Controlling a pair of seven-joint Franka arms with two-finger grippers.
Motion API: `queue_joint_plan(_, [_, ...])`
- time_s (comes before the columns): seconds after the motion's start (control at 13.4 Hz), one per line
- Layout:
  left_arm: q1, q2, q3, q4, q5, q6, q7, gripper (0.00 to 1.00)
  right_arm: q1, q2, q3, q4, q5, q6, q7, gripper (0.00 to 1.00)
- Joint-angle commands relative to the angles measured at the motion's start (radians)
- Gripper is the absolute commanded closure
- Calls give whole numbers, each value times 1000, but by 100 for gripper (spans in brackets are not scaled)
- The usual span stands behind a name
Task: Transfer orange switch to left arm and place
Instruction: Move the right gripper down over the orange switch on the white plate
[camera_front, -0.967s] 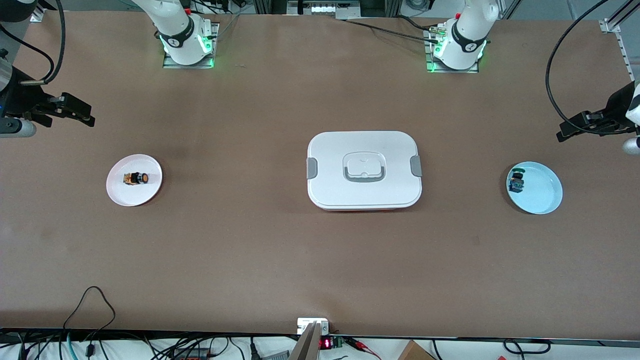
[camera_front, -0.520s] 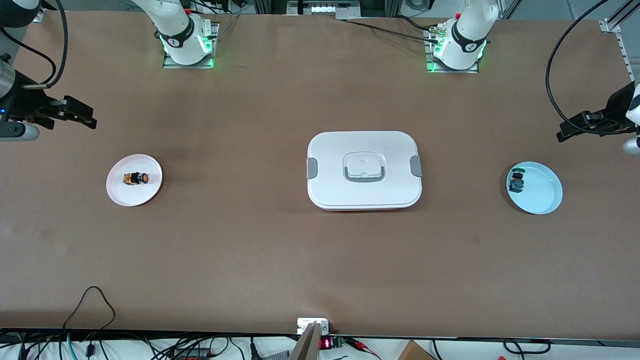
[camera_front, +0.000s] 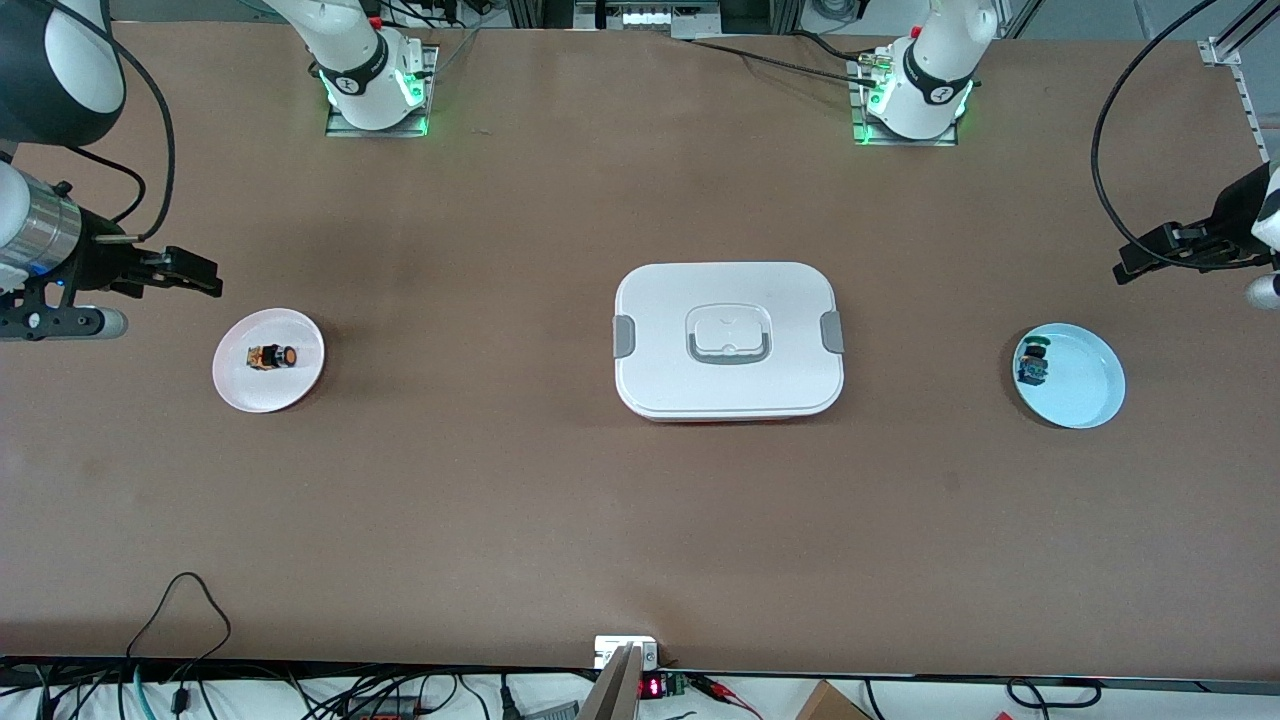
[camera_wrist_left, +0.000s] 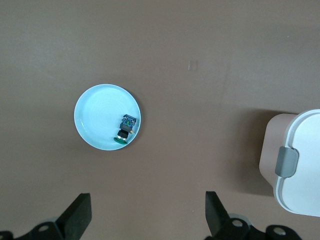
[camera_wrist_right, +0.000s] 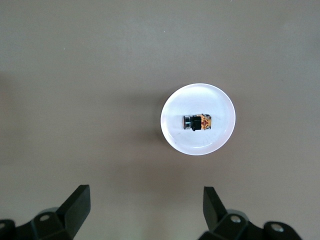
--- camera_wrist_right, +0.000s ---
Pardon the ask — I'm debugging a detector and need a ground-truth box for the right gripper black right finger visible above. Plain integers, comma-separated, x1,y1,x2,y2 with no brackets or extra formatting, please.
199,186,305,240

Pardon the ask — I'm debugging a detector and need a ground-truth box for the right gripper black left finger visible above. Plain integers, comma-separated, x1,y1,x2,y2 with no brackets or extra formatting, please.
0,184,91,240

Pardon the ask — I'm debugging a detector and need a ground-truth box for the orange black push-button switch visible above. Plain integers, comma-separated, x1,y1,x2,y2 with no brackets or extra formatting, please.
182,113,213,132

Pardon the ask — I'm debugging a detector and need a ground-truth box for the white round bowl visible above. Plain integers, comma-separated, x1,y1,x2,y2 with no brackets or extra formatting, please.
160,83,236,156

